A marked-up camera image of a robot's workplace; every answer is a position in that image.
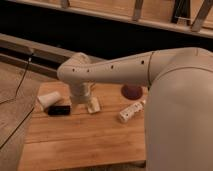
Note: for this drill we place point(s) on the white paper cup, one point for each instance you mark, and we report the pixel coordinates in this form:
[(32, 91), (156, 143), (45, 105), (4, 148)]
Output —
[(49, 99)]

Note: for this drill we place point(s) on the wooden board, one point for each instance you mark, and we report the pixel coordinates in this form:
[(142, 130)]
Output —
[(82, 139)]

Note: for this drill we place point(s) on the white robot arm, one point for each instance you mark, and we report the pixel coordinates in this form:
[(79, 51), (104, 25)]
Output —
[(178, 114)]

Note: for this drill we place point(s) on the black rectangular block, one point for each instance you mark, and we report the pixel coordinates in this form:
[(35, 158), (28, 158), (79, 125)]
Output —
[(59, 110)]

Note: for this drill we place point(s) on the cream sponge block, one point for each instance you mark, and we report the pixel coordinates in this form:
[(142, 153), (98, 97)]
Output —
[(93, 105)]

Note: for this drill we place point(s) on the dark red round disc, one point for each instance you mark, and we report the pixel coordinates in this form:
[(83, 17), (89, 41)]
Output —
[(132, 92)]

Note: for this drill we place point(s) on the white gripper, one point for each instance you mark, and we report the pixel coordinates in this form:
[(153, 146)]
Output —
[(80, 93)]

